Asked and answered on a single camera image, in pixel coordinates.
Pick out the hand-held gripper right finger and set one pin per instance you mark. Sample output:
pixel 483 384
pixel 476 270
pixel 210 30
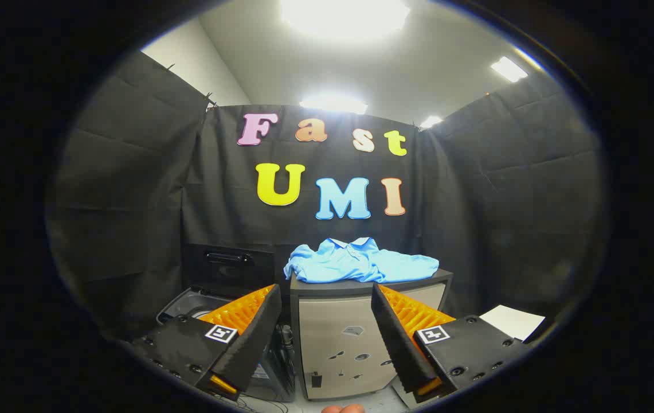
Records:
pixel 395 338

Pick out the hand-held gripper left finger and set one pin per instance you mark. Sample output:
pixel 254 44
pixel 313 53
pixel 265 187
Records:
pixel 258 332

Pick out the black washing machine lid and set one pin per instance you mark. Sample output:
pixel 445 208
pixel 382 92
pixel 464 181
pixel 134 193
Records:
pixel 229 278

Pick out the grey washing machine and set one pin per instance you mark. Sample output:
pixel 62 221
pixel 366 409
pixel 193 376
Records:
pixel 189 301

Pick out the light blue polo shirt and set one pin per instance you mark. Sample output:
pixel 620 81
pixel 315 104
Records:
pixel 355 264

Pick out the small beige cabinet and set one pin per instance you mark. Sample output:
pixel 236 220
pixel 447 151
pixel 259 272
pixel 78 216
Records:
pixel 332 332

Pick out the white paper sheet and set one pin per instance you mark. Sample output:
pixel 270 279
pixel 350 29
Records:
pixel 513 321

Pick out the black backdrop cloth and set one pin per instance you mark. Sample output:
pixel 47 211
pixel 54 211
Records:
pixel 132 201

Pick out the small ceiling light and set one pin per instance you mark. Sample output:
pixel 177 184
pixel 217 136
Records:
pixel 431 121

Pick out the oblong ceiling light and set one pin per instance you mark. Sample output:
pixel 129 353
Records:
pixel 333 104

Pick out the rectangular ceiling light panel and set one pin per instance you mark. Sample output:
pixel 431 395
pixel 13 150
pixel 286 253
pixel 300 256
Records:
pixel 508 69

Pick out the large round ceiling light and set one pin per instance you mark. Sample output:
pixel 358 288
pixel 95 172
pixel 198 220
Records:
pixel 344 14

